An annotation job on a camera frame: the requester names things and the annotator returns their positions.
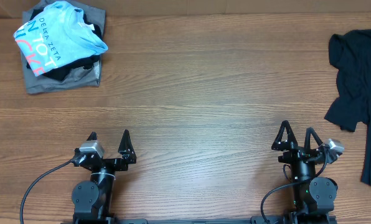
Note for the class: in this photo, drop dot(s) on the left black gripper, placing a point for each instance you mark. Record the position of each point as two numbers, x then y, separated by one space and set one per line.
127 155

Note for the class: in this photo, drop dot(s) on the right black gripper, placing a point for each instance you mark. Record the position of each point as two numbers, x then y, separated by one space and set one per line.
295 152

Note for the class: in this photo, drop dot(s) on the black t-shirt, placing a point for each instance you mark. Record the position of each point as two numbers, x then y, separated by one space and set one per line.
350 54

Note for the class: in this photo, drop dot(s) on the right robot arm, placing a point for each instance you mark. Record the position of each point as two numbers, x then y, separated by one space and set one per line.
313 194

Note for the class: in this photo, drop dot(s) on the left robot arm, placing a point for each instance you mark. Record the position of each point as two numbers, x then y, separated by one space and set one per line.
92 198

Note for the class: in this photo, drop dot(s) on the folded grey t-shirt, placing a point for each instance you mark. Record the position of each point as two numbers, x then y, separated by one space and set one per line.
78 77

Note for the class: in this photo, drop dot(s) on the folded black garment in stack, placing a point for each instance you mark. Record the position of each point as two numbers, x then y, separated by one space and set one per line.
86 63

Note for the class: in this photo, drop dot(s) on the light blue printed t-shirt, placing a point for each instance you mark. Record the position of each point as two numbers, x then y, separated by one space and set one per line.
56 37

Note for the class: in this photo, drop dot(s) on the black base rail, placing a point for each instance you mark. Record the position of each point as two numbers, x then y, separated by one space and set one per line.
198 221

